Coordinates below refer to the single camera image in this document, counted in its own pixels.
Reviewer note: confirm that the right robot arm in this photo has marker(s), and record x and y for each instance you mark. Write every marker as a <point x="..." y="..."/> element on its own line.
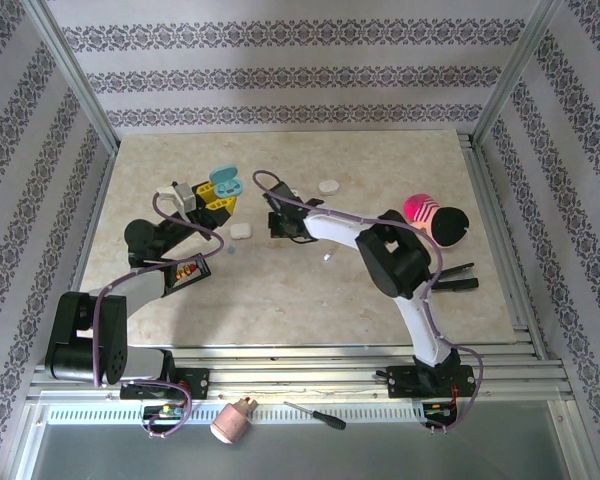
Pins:
<point x="395" y="260"/>

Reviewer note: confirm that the teal earbud charging case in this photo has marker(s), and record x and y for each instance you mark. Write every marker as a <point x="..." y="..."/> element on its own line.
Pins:
<point x="225" y="180"/>

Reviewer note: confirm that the pink striped plush doll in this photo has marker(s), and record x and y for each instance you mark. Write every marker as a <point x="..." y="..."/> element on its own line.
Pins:
<point x="420" y="207"/>

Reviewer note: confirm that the right controller circuit board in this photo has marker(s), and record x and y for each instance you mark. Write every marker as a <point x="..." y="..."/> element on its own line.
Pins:
<point x="439" y="410"/>

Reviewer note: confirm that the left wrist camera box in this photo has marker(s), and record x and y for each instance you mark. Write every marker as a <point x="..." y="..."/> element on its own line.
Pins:
<point x="182" y="197"/>

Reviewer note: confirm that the white stem earbud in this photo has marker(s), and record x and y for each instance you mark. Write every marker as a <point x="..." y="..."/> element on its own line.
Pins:
<point x="328" y="256"/>

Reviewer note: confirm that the controller circuit board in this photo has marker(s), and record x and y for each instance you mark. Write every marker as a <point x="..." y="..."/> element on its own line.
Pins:
<point x="439" y="410"/>
<point x="165" y="411"/>

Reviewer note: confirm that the white square charging case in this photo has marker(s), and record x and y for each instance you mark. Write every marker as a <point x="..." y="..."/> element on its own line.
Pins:
<point x="240" y="231"/>

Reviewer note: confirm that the aluminium cell frame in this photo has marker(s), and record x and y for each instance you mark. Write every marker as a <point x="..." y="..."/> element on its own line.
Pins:
<point x="305" y="372"/>

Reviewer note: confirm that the left controller circuit board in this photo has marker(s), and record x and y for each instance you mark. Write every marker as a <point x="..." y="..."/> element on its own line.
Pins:
<point x="165" y="411"/>

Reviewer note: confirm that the black plastic tongs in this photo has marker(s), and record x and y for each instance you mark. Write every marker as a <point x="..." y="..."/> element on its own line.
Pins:
<point x="457" y="285"/>

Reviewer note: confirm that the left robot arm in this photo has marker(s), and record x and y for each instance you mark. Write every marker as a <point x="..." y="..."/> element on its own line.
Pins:
<point x="80" y="340"/>

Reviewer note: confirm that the grey metal panel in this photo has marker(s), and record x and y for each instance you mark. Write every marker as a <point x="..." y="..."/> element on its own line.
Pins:
<point x="305" y="452"/>

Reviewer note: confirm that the white oval charging case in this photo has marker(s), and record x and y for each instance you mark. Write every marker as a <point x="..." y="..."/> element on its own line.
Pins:
<point x="328" y="187"/>

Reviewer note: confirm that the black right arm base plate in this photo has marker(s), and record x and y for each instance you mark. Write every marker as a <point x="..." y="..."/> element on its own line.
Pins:
<point x="402" y="380"/>

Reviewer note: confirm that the pink cylindrical container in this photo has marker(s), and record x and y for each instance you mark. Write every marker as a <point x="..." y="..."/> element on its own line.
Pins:
<point x="230" y="422"/>

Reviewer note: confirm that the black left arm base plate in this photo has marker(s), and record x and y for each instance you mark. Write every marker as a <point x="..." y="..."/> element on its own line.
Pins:
<point x="197" y="382"/>

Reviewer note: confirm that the black snack packet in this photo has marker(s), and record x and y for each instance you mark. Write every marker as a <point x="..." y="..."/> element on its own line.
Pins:
<point x="187" y="274"/>

